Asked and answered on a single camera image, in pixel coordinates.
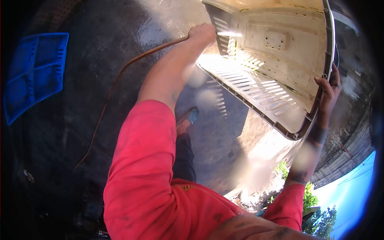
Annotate person's left hand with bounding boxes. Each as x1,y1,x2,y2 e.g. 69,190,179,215
187,23,217,46

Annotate person's body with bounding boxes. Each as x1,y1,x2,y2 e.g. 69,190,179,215
103,100,306,240

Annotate grey corrugated fence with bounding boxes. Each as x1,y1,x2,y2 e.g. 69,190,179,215
309,118,375,189

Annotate white slotted plastic housing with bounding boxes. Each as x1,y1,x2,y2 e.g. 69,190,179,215
196,0,336,141

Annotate person's right hand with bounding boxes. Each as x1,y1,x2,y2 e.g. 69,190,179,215
314,62,341,113

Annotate blue plastic grid panel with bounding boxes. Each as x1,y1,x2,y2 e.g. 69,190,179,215
3,32,70,126

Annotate person's left fingers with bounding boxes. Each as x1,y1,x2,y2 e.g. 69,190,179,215
206,24,217,43

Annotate green trees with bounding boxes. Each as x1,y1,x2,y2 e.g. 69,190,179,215
269,161,338,240

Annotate person's right thumb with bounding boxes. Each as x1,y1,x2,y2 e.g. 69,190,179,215
314,76,330,91

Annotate black wrist band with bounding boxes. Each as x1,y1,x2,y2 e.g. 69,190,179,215
307,123,328,146

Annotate person's right fingers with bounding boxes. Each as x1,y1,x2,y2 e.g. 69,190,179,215
330,62,341,92

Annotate orange water hose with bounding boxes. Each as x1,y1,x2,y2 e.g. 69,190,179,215
73,35,189,171

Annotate person's legs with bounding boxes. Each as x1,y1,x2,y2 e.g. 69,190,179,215
172,107,200,183

